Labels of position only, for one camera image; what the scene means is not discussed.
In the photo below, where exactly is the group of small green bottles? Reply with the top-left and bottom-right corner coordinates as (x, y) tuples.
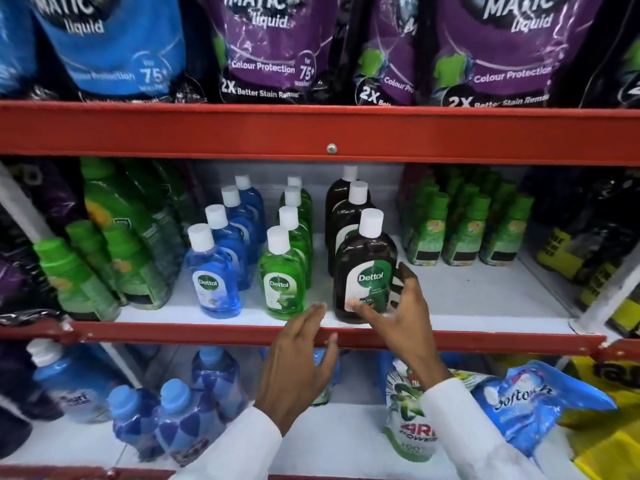
(399, 165), (537, 268)

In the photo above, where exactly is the red metal shelf rail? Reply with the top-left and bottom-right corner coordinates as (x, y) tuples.
(0, 101), (640, 168)
(0, 464), (177, 480)
(0, 317), (640, 364)

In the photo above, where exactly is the white shelf board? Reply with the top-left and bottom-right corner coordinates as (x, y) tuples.
(112, 234), (583, 335)

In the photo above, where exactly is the person's right forearm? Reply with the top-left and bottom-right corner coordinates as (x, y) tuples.
(419, 377), (548, 480)

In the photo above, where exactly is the blue antiseptic bottle white cap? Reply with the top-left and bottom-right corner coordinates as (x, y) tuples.
(221, 186), (261, 265)
(205, 205), (254, 291)
(234, 175), (267, 241)
(185, 224), (243, 319)

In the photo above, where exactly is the green antiseptic bottle white cap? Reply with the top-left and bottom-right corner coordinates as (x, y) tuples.
(286, 176), (314, 206)
(280, 186), (315, 236)
(277, 206), (314, 290)
(258, 226), (307, 321)

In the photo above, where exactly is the dark purple pouch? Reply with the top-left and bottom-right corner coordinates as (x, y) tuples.
(0, 160), (87, 326)
(0, 339), (65, 446)

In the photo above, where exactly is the light blue bottle white cap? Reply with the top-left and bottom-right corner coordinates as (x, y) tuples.
(26, 339), (122, 424)

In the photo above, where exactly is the purple detergent pouch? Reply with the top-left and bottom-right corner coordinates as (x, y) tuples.
(419, 0), (607, 109)
(199, 0), (347, 104)
(354, 0), (423, 107)

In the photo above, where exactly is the group of large green bottles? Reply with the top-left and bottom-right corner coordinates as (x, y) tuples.
(33, 157), (202, 321)

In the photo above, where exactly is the black detergent pouch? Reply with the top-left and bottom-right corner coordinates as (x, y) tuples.
(580, 0), (640, 109)

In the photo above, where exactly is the yellow plastic bag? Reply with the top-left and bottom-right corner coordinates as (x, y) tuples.
(557, 355), (640, 480)

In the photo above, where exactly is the person's left forearm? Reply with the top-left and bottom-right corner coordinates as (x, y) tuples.
(182, 407), (284, 480)

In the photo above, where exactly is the person's left hand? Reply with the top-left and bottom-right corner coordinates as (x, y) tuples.
(254, 303), (340, 437)

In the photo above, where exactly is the blue patterned bottle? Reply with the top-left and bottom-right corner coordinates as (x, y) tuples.
(154, 379), (227, 468)
(191, 346), (249, 421)
(107, 385), (167, 461)

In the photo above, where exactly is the black yellow pouch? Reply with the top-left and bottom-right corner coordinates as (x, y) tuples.
(577, 259), (632, 311)
(606, 294), (640, 339)
(536, 226), (626, 281)

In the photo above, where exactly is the blue fabric softener pouch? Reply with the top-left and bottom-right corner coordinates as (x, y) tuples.
(469, 360), (619, 458)

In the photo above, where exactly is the brown antiseptic bottle white cap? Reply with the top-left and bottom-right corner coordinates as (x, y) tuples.
(325, 165), (372, 245)
(327, 181), (375, 276)
(332, 209), (400, 324)

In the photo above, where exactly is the green white detergent pouch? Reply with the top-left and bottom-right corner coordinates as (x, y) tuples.
(384, 359), (442, 463)

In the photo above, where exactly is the blue detergent pouch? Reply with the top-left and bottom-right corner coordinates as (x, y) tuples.
(0, 0), (40, 96)
(29, 0), (189, 101)

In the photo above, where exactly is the person's right hand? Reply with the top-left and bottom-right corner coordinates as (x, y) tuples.
(350, 262), (452, 393)

